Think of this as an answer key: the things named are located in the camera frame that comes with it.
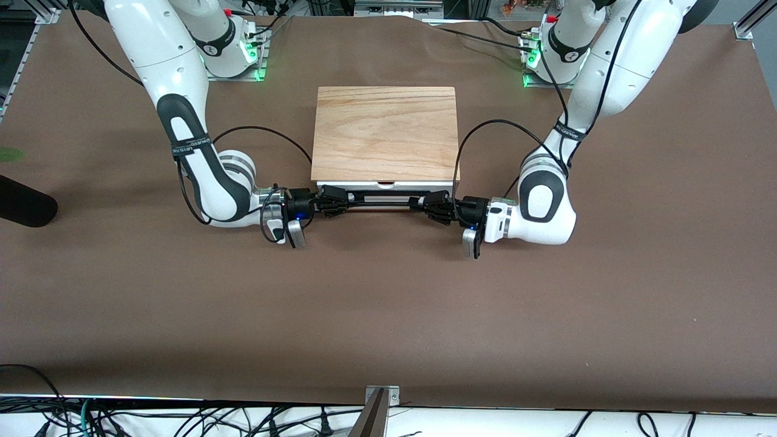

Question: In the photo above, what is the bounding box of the small metal bracket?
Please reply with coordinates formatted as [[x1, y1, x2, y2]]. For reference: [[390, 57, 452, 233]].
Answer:
[[365, 385, 401, 406]]

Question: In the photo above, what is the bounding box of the white-fronted wooden drawer with handle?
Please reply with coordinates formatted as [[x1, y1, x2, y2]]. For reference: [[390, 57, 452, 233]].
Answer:
[[316, 180, 456, 210]]

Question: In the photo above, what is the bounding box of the grey camera mount pole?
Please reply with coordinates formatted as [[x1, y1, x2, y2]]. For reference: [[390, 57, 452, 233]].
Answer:
[[349, 388, 389, 437]]

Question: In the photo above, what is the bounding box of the blurry black cylinder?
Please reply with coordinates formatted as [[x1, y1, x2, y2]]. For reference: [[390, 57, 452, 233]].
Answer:
[[0, 175, 59, 228]]

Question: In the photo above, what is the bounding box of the aluminium frame rail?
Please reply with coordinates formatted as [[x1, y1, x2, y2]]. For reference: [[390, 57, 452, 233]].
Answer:
[[733, 0, 777, 41], [0, 0, 63, 116]]

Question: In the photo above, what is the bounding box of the black metal drawer handle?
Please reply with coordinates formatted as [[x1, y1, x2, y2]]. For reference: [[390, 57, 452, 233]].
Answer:
[[345, 189, 429, 212]]

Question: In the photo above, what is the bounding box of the brown paper table cover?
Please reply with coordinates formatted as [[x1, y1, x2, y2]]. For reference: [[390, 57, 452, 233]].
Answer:
[[0, 9, 777, 415]]

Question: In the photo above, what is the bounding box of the grey metal equipment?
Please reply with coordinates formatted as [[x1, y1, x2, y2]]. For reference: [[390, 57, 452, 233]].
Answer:
[[354, 0, 445, 19]]

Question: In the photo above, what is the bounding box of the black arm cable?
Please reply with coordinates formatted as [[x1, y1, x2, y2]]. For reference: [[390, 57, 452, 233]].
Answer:
[[68, 0, 313, 245], [452, 0, 644, 213]]

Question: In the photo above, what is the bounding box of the black base cable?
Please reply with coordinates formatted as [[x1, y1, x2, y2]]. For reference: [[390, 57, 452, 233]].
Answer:
[[434, 25, 535, 52], [243, 15, 293, 46], [483, 17, 535, 38]]

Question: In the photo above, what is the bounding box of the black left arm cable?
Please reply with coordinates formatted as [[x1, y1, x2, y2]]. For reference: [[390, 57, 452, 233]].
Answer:
[[452, 0, 644, 213]]

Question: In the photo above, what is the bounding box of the black looped cable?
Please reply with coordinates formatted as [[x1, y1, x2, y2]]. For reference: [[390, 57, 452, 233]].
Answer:
[[0, 364, 67, 437]]

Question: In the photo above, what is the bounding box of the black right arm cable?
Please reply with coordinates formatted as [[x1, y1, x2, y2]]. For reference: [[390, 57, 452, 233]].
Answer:
[[68, 0, 313, 245]]

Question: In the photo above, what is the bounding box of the wooden drawer cabinet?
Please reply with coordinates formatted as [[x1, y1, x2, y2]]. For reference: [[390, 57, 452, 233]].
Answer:
[[311, 86, 461, 183]]

